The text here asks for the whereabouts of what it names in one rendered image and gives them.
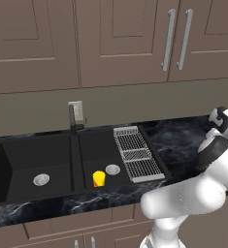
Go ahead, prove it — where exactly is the round silver sink drain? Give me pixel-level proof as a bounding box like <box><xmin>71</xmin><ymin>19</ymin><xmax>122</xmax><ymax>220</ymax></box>
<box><xmin>32</xmin><ymin>172</ymin><xmax>51</xmax><ymax>187</ymax></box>
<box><xmin>105</xmin><ymin>164</ymin><xmax>121</xmax><ymax>176</ymax></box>

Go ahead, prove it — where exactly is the brown drawer front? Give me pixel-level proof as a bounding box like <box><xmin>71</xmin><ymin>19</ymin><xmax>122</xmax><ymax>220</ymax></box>
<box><xmin>22</xmin><ymin>206</ymin><xmax>114</xmax><ymax>240</ymax></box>
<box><xmin>112</xmin><ymin>202</ymin><xmax>154</xmax><ymax>227</ymax></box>

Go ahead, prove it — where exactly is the silver cupboard bar handle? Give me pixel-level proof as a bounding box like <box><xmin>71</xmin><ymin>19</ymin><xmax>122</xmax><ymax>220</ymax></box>
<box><xmin>161</xmin><ymin>8</ymin><xmax>177</xmax><ymax>73</ymax></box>
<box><xmin>176</xmin><ymin>8</ymin><xmax>194</xmax><ymax>72</ymax></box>

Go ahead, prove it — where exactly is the brown wall cupboard door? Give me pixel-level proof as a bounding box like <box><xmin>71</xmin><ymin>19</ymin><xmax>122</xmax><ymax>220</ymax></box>
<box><xmin>168</xmin><ymin>0</ymin><xmax>228</xmax><ymax>82</ymax></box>
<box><xmin>0</xmin><ymin>0</ymin><xmax>81</xmax><ymax>95</ymax></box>
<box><xmin>74</xmin><ymin>0</ymin><xmax>180</xmax><ymax>89</ymax></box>

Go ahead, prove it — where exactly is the yellow cup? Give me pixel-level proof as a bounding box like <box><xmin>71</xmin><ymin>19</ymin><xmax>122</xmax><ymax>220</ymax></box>
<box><xmin>92</xmin><ymin>170</ymin><xmax>107</xmax><ymax>188</ymax></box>

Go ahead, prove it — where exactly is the brown base cupboard door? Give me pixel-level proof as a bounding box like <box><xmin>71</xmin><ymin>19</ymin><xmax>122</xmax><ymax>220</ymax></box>
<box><xmin>83</xmin><ymin>220</ymin><xmax>155</xmax><ymax>248</ymax></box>
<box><xmin>0</xmin><ymin>232</ymin><xmax>85</xmax><ymax>248</ymax></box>

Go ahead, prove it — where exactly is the grey wire drying rack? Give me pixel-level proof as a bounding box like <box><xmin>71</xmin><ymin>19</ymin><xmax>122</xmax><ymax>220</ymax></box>
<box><xmin>113</xmin><ymin>125</ymin><xmax>166</xmax><ymax>184</ymax></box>

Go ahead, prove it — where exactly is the black double basin sink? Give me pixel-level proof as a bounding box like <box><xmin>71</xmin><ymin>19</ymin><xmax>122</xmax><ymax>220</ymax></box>
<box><xmin>0</xmin><ymin>125</ymin><xmax>172</xmax><ymax>205</ymax></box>

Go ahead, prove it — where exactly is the white wall socket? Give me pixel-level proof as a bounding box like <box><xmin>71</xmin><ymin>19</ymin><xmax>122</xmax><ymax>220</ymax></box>
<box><xmin>67</xmin><ymin>100</ymin><xmax>84</xmax><ymax>126</ymax></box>

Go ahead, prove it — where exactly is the dark sink tap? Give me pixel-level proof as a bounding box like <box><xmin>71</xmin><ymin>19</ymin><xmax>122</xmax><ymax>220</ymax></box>
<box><xmin>68</xmin><ymin>104</ymin><xmax>86</xmax><ymax>134</ymax></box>

